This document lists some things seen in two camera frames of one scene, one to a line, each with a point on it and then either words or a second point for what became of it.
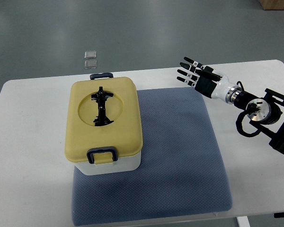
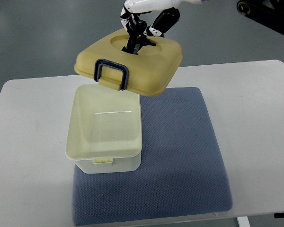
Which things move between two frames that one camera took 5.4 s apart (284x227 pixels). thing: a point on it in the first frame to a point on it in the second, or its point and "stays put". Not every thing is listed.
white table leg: (243, 221) stays put
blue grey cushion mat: (182, 170) stays put
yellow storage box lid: (124, 133) to (149, 73)
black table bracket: (282, 214) stays put
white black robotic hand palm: (216, 86) to (137, 29)
